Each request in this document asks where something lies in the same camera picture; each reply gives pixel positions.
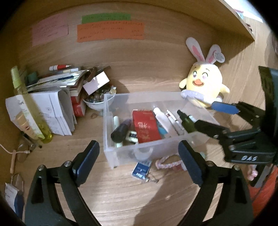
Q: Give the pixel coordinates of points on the orange sticky note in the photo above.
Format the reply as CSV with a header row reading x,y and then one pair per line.
x,y
122,29

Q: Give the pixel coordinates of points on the dark green dropper bottle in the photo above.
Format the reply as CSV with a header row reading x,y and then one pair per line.
x,y
186,122

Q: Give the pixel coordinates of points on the blue small box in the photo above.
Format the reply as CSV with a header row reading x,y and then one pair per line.
x,y
141,170

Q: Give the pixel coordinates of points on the dark purple cosmetic tube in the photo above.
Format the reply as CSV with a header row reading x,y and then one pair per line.
x,y
121,130

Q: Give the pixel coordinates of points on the clear plastic storage bin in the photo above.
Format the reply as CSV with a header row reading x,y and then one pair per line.
x,y
132,151

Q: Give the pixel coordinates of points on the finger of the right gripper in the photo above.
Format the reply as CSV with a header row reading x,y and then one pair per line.
x,y
212,130
225,107

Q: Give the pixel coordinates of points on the red packet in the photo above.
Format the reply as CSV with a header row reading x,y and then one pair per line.
x,y
145,126

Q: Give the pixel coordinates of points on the white bowl with trinkets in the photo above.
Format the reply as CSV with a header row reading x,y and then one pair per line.
x,y
96,100

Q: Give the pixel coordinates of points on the stack of books papers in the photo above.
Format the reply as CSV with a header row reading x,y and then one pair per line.
x,y
73,79

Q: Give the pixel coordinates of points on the yellow green spray bottle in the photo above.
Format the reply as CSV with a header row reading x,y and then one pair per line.
x,y
35,123

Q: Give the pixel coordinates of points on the red white marker pen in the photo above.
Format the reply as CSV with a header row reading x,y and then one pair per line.
x,y
59,67

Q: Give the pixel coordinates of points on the small white pink box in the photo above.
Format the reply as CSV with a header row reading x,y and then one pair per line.
x,y
97,82

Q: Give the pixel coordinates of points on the white pen applicator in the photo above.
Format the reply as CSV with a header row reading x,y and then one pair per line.
x,y
174,123

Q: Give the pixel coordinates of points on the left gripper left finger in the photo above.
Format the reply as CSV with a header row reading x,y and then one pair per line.
x,y
43,206

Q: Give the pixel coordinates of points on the pink sticky note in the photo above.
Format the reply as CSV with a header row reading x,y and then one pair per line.
x,y
50,29

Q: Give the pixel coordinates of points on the green sticky note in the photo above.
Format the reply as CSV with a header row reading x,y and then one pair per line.
x,y
105,17

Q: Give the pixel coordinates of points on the white paper box stack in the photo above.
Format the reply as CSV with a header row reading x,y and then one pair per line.
x,y
56,109

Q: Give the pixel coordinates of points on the white pink cream tube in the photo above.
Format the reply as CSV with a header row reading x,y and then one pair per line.
x,y
165,122

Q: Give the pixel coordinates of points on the yellow chick plush toy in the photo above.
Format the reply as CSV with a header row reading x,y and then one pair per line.
x,y
204,82

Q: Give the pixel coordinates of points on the red small boxes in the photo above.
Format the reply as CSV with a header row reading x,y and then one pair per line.
x,y
79,107

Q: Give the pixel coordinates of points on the teal tape roll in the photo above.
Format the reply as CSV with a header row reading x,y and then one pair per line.
x,y
161,130

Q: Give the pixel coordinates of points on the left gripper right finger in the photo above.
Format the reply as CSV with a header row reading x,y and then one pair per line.
x,y
234,206

